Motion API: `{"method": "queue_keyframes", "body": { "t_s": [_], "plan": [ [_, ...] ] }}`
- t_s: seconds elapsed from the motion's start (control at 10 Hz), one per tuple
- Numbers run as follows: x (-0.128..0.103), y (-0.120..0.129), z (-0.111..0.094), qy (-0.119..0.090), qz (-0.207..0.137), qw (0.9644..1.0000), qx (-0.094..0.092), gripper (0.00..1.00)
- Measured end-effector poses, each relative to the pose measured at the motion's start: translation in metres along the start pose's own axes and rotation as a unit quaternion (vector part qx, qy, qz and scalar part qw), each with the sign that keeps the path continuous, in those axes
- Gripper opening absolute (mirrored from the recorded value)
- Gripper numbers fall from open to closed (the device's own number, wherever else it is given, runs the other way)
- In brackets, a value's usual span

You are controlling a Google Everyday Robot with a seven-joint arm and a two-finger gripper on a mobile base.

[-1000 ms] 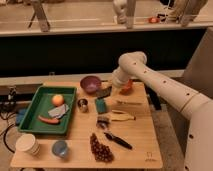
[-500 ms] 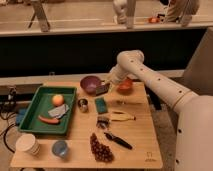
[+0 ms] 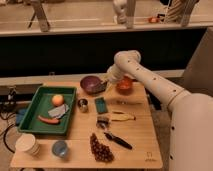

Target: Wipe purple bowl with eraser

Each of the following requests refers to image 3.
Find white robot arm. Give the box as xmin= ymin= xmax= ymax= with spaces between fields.
xmin=106 ymin=50 xmax=213 ymax=171

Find green sponge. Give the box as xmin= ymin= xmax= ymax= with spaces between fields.
xmin=95 ymin=97 xmax=108 ymax=114

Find small metal binder clip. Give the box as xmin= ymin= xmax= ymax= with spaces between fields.
xmin=96 ymin=116 xmax=110 ymax=129

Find orange carrot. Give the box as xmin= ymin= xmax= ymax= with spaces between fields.
xmin=38 ymin=115 xmax=60 ymax=124

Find blue object beside tray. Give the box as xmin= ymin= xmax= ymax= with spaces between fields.
xmin=15 ymin=108 xmax=26 ymax=125

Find small metal cup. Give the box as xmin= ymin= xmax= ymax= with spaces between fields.
xmin=77 ymin=98 xmax=88 ymax=113

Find grey folded cloth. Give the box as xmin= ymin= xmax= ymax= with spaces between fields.
xmin=48 ymin=104 xmax=69 ymax=119

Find green plastic tray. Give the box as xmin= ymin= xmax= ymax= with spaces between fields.
xmin=19 ymin=86 xmax=76 ymax=135

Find gold fork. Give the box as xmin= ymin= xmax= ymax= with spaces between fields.
xmin=116 ymin=100 xmax=142 ymax=105

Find blue glass cup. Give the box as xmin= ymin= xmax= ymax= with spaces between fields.
xmin=52 ymin=140 xmax=68 ymax=158

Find bunch of dark grapes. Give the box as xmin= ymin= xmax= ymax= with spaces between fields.
xmin=90 ymin=133 xmax=114 ymax=163

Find orange bowl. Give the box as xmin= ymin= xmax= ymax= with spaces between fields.
xmin=116 ymin=76 xmax=133 ymax=94

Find black rectangular eraser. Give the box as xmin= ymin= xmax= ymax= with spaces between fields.
xmin=95 ymin=83 xmax=105 ymax=91

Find white paper cup stack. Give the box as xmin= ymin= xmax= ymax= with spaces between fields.
xmin=15 ymin=133 xmax=39 ymax=155

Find orange fruit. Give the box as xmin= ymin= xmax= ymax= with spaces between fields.
xmin=51 ymin=94 xmax=64 ymax=106

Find purple bowl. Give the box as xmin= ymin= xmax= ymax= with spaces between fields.
xmin=80 ymin=75 xmax=104 ymax=95

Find black cables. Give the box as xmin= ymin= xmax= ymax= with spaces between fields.
xmin=0 ymin=99 xmax=19 ymax=154

